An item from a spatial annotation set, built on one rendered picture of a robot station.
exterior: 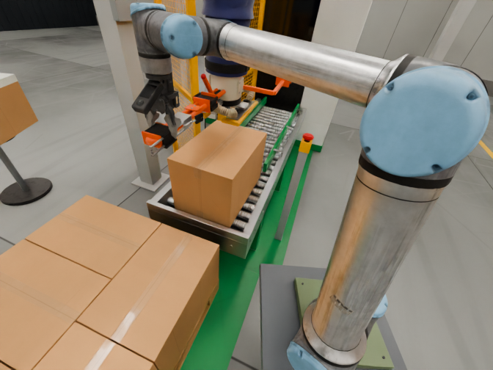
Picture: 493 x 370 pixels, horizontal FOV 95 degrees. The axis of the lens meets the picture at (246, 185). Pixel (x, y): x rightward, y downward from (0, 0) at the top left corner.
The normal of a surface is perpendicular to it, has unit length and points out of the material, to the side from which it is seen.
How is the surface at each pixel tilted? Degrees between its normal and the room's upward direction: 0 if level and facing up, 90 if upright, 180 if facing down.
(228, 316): 0
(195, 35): 89
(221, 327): 0
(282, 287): 0
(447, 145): 79
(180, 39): 89
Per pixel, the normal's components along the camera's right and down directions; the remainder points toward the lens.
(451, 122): -0.69, 0.24
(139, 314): 0.09, -0.76
